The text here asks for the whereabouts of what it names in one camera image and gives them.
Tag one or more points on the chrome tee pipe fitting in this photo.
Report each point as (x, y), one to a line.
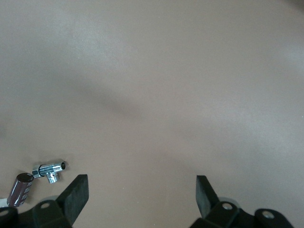
(47, 168)

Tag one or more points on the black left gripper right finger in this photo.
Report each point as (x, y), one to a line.
(206, 202)

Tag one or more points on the brown cylindrical capacitor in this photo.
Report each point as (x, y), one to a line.
(20, 190)

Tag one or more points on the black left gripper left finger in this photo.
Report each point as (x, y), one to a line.
(73, 199)

